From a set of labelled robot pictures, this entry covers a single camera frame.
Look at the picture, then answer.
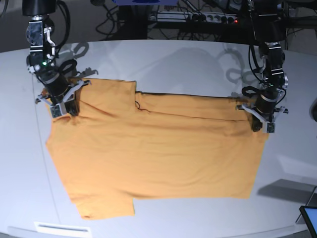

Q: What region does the white power strip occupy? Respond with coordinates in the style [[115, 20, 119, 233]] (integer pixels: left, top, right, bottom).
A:
[[149, 11, 239, 24]]

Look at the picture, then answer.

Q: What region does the tablet screen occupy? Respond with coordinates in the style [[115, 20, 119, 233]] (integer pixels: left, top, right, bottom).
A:
[[306, 209, 317, 238]]

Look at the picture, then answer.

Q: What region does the orange yellow T-shirt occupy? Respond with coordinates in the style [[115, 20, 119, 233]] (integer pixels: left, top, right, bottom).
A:
[[46, 79, 268, 220]]

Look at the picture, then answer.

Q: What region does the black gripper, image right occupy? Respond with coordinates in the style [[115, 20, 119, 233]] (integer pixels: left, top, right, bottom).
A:
[[251, 90, 279, 132]]

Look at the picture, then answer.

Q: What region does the grey tablet stand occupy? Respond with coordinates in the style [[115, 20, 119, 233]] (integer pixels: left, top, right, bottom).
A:
[[296, 186, 317, 225]]

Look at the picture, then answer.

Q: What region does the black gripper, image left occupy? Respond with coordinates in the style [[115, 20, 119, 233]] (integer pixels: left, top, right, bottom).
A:
[[39, 71, 79, 117]]

